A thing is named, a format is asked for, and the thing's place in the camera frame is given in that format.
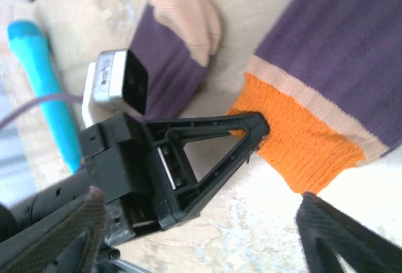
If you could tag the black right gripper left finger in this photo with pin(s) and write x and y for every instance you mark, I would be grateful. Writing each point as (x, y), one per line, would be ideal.
(47, 244)

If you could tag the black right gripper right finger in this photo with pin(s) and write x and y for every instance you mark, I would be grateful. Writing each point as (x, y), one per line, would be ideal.
(317, 222)

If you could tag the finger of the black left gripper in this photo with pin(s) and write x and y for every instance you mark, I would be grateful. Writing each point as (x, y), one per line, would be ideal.
(216, 124)

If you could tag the purple sock beige toe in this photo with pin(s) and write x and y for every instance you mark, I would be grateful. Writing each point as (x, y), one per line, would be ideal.
(329, 50)
(169, 50)

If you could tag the teal plastic cylinder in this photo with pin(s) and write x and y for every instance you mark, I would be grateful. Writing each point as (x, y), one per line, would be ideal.
(41, 75)

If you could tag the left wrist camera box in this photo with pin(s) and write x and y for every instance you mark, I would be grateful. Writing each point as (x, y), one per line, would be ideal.
(110, 75)

